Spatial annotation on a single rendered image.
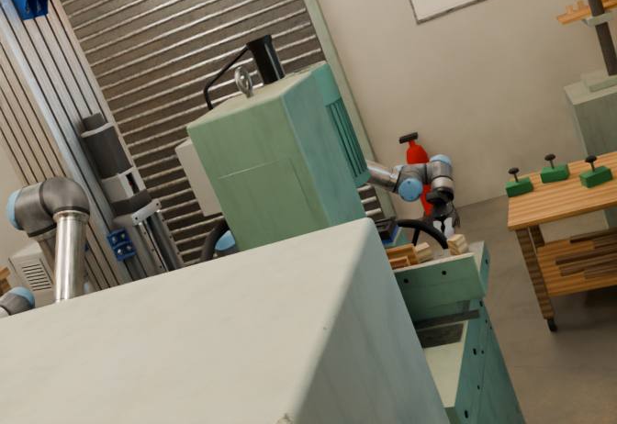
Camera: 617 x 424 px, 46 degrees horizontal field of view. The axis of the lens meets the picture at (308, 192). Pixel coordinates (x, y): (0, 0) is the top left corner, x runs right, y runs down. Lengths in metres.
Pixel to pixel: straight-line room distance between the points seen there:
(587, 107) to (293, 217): 2.57
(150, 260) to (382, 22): 2.81
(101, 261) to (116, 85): 3.09
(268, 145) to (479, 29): 3.38
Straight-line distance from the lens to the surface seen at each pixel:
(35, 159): 2.37
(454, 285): 1.84
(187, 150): 1.51
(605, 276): 3.23
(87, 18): 5.36
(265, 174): 1.42
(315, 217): 1.42
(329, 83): 1.73
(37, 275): 2.56
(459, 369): 1.68
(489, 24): 4.67
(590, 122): 3.84
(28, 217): 2.14
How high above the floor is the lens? 1.67
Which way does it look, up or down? 14 degrees down
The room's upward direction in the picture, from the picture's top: 22 degrees counter-clockwise
